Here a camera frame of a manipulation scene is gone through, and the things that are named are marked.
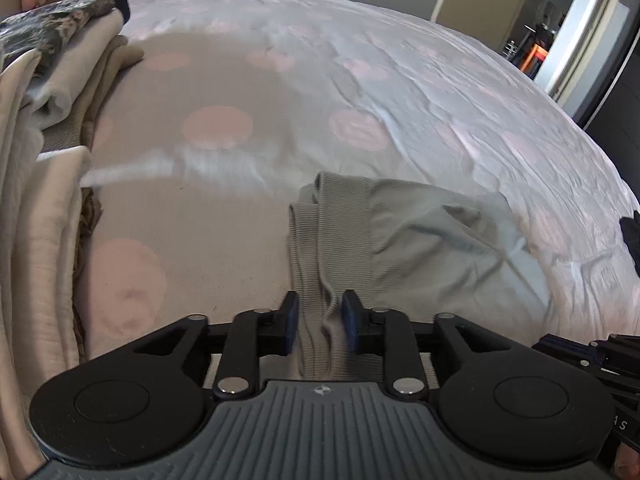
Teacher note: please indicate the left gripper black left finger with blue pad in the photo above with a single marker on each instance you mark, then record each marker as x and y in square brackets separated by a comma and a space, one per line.
[190, 344]

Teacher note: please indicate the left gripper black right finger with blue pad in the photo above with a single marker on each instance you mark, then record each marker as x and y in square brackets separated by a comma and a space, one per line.
[449, 341]

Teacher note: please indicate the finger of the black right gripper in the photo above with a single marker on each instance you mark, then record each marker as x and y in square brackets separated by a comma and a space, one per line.
[618, 353]

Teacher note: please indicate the light grey-blue garment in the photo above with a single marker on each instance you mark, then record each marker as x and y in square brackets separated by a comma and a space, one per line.
[411, 247]

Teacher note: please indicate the black cloth at bed edge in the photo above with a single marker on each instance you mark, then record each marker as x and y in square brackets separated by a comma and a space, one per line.
[630, 227]

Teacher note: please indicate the pink dotted bed cover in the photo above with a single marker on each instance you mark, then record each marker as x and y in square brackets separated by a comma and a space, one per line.
[237, 104]

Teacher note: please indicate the dark wardrobe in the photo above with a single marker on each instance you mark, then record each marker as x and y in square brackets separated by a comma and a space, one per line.
[614, 125]

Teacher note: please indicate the cream knitted blanket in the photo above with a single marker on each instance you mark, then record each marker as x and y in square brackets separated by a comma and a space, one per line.
[40, 209]

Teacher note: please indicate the beige folded cloth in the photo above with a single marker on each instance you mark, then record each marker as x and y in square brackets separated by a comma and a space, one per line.
[78, 127]

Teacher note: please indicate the orange stool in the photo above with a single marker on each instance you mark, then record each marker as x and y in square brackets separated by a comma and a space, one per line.
[533, 60]

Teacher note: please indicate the white folded cloth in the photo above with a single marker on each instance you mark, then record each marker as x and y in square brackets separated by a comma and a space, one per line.
[54, 93]

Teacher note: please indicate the dark navy cloth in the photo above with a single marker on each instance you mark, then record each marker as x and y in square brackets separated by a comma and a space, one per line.
[123, 8]

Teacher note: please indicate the dark floral folded cloth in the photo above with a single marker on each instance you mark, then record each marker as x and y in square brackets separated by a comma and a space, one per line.
[48, 29]

